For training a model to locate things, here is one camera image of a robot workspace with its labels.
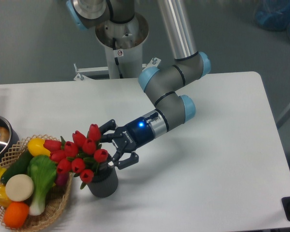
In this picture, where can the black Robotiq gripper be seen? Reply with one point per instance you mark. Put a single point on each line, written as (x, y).
(126, 139)

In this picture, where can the red tulip bouquet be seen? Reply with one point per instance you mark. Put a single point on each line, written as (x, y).
(82, 156)

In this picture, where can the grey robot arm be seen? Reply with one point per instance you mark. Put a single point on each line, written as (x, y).
(160, 86)

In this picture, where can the dark grey ribbed vase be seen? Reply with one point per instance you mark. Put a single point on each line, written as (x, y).
(105, 182)

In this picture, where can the purple toy radish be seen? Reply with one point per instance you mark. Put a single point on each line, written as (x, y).
(61, 179)

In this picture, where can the green toy bok choy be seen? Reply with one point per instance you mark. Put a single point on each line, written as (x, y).
(43, 172)

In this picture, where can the yellow toy squash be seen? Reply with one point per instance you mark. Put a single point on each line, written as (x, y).
(36, 147)

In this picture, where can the green toy cucumber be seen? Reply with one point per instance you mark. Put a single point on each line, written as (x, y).
(18, 167)

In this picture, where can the beige round toy bun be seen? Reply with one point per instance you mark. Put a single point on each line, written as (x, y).
(19, 188)

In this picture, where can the orange toy fruit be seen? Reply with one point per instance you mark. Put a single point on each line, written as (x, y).
(16, 214)

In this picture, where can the yellow toy bell pepper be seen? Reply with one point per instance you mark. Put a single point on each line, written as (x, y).
(5, 201)

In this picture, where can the blue plastic bag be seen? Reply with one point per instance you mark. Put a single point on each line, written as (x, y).
(273, 15)

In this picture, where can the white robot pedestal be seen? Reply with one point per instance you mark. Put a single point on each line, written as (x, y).
(123, 45)

